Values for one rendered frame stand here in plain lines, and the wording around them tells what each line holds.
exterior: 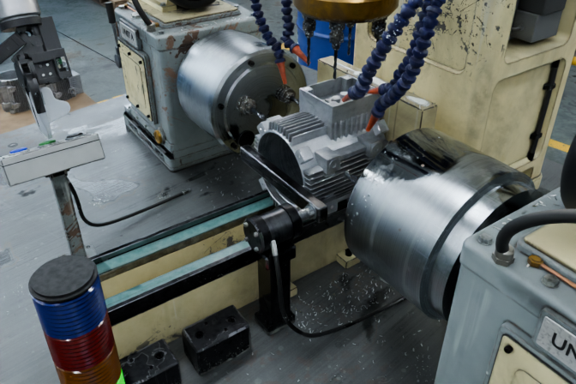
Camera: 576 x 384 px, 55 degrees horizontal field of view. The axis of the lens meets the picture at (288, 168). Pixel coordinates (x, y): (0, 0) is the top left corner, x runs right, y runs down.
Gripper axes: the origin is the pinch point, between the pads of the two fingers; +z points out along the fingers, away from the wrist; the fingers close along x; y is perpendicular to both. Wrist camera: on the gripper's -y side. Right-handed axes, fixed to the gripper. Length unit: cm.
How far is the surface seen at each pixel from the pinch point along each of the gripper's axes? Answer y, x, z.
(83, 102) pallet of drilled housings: 58, 238, 0
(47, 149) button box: -0.8, -3.6, 2.8
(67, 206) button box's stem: 0.0, 1.6, 14.6
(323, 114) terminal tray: 42, -28, 8
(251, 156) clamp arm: 31.6, -16.6, 13.4
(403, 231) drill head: 33, -54, 23
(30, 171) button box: -4.7, -3.5, 5.8
